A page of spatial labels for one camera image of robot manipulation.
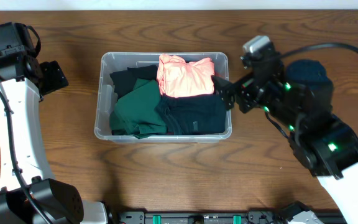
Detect dark teal garment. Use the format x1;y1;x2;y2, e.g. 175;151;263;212
155;95;226;135

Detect pink shirt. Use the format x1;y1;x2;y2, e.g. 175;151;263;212
156;54;215;98

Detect clear plastic storage bin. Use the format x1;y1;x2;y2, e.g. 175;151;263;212
94;52;232;143

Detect dark green garment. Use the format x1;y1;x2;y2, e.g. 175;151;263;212
109;79;167;139

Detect black pants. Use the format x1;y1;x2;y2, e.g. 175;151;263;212
110;65;157;98

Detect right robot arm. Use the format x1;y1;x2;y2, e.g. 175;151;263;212
213;42;358;223

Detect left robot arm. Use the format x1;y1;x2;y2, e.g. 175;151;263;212
0;22;108;223

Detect black mounting rail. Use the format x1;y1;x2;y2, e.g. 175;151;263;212
116;210;347;224

